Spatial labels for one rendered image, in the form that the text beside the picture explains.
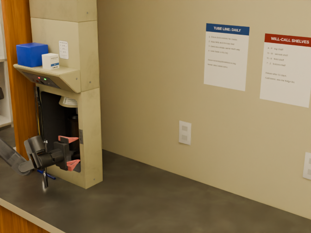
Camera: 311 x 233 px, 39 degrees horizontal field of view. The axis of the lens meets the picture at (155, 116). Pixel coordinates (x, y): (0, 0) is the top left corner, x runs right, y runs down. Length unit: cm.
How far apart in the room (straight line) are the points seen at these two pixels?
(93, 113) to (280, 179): 87
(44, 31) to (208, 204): 106
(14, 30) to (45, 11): 19
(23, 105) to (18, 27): 37
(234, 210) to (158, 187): 39
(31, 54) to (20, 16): 24
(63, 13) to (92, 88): 35
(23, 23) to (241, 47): 100
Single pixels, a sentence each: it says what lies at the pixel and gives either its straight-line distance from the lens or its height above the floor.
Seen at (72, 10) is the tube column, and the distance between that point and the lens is 191.
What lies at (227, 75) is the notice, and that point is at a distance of 197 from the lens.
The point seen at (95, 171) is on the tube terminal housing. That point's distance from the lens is 213.
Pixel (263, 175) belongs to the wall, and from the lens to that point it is 203.
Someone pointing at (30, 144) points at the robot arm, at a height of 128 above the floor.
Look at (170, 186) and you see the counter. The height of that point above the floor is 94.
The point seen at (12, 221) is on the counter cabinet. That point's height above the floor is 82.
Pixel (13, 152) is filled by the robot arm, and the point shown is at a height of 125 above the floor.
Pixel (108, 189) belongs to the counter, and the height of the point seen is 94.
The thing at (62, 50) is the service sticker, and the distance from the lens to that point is 199.
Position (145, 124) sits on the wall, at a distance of 232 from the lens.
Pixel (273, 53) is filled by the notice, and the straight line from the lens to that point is 186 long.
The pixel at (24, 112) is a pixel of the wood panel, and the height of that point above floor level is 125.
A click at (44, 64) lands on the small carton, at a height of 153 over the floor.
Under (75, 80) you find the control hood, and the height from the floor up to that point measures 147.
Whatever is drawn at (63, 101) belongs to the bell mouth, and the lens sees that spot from 209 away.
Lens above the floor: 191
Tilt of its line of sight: 18 degrees down
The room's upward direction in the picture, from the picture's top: straight up
